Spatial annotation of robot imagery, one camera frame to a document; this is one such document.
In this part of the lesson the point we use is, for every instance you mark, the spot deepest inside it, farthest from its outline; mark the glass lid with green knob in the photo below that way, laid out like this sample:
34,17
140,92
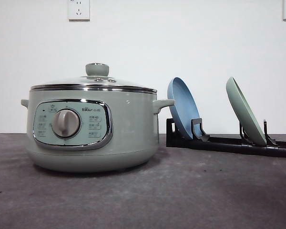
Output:
97,79

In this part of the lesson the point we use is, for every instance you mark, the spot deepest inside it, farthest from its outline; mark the white wall socket left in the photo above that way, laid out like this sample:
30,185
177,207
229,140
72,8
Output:
79,11

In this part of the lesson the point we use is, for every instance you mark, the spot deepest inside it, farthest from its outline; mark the green plate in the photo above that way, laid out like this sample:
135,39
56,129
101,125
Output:
244,112

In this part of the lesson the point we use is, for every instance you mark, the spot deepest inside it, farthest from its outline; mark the blue plate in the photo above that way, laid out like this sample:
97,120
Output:
185,105

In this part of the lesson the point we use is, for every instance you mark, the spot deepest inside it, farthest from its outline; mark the black plate rack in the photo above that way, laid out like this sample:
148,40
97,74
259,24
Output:
240,145

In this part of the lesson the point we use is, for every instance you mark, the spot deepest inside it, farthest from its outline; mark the green electric steamer pot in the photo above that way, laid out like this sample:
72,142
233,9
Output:
92,132

